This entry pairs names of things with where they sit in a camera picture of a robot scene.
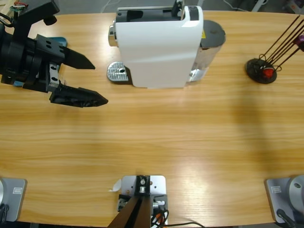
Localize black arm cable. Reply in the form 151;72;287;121
0;11;14;27

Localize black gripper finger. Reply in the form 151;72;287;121
35;34;96;70
49;83;109;109

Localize teal plastic tray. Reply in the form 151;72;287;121
13;36;69;87

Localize clear water tank grey lid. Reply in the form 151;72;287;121
194;19;227;83

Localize white metal frame leg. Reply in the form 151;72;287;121
251;0;268;12

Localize black capsule holder with rods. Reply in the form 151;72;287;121
244;15;304;85

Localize white mount plate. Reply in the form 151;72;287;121
121;175;169;225

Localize black post bracket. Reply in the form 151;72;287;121
118;193;168;212

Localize orange and black cable bundle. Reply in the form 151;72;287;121
151;209;170;226

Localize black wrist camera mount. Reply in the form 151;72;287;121
9;0;60;40

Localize dark camera post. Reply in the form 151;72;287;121
106;175;152;228

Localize white capsule coffee machine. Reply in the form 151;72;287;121
108;0;204;90

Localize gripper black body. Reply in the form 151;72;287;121
0;33;60;94

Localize purple coffee capsule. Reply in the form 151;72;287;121
294;34;304;52

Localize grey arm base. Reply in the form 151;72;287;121
265;175;304;224
0;178;28;222

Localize white tape piece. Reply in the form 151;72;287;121
108;178;123;192

